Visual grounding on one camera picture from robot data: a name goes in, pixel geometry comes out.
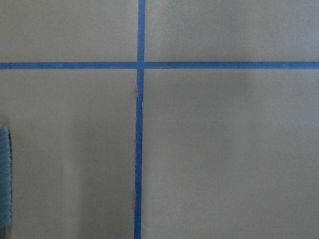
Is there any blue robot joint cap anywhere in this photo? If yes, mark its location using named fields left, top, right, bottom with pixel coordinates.
left=0, top=125, right=12, bottom=229

